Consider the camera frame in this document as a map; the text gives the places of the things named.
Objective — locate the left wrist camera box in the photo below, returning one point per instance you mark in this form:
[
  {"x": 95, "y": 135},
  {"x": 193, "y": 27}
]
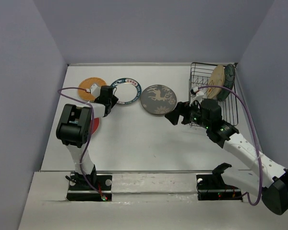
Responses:
[{"x": 94, "y": 90}]

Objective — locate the black wire dish rack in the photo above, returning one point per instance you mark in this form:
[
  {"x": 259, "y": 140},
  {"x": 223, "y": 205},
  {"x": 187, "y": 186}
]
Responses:
[{"x": 199, "y": 76}]

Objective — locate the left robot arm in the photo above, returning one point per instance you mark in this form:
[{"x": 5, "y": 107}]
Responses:
[{"x": 76, "y": 124}]

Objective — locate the dark blue glazed plate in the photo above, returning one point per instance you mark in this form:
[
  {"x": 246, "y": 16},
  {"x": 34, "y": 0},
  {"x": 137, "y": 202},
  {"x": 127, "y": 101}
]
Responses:
[{"x": 228, "y": 83}]

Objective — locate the white plate teal rim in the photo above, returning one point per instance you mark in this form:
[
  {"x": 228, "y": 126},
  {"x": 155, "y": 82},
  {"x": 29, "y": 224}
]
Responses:
[{"x": 127, "y": 90}]

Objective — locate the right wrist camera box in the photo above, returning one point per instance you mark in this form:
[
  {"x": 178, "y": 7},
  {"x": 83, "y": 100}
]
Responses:
[{"x": 197, "y": 95}]

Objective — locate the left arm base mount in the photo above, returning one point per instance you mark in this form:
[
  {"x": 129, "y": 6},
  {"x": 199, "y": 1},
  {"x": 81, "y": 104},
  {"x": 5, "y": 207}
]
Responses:
[{"x": 80, "y": 190}]

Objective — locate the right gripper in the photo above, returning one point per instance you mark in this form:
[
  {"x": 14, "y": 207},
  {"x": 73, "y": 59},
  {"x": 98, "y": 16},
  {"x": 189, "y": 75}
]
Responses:
[{"x": 173, "y": 116}]

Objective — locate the orange woven round plate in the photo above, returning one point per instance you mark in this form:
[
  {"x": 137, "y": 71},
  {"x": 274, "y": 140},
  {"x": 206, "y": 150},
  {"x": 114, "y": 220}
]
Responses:
[{"x": 86, "y": 84}]

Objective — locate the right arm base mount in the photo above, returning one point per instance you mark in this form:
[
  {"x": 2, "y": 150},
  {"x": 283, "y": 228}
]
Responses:
[{"x": 211, "y": 187}]

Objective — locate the grey deer plate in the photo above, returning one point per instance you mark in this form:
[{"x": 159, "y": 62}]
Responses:
[{"x": 158, "y": 99}]

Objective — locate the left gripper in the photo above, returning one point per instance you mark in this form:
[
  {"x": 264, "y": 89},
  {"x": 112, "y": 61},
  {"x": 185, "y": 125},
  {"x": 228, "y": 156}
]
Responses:
[{"x": 114, "y": 99}]

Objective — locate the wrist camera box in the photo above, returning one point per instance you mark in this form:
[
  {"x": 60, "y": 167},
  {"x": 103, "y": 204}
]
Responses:
[
  {"x": 197, "y": 95},
  {"x": 94, "y": 90}
]

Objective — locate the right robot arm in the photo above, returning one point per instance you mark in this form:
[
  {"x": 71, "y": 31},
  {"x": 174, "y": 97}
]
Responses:
[{"x": 268, "y": 180}]

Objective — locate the red teal floral plate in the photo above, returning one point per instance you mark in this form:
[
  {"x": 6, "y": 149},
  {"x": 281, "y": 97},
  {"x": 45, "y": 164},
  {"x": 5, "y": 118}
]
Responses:
[{"x": 94, "y": 125}]

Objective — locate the beige bird plate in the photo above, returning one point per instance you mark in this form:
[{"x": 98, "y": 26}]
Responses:
[{"x": 217, "y": 78}]

